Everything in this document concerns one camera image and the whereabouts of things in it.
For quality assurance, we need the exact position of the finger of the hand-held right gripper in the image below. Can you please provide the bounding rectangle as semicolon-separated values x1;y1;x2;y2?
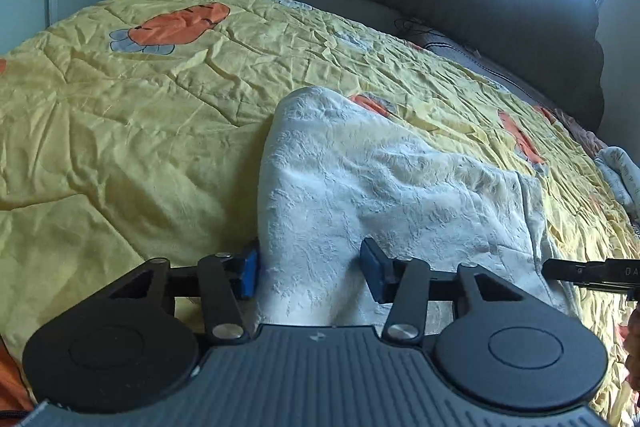
542;258;608;292

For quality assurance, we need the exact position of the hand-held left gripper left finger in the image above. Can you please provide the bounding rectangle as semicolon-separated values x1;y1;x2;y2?
102;238;261;343

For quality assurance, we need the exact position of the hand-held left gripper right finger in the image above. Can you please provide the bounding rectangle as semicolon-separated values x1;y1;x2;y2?
360;237;546;343

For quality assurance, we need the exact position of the white textured towel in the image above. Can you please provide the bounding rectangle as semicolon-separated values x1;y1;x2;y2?
255;87;571;328

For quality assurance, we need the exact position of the person's right hand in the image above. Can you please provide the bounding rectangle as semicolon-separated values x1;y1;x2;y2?
621;306;640;392

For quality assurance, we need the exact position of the folded pale patterned cloth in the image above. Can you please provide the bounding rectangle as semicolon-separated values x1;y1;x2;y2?
594;146;640;212

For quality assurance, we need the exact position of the yellow carrot print quilt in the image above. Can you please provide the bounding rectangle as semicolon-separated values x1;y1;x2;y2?
0;0;640;423

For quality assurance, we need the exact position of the grey patterned pillow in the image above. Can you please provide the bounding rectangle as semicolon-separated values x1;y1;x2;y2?
394;18;556;108

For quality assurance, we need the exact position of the dark scalloped headboard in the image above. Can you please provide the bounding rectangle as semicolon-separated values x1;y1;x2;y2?
331;0;606;132

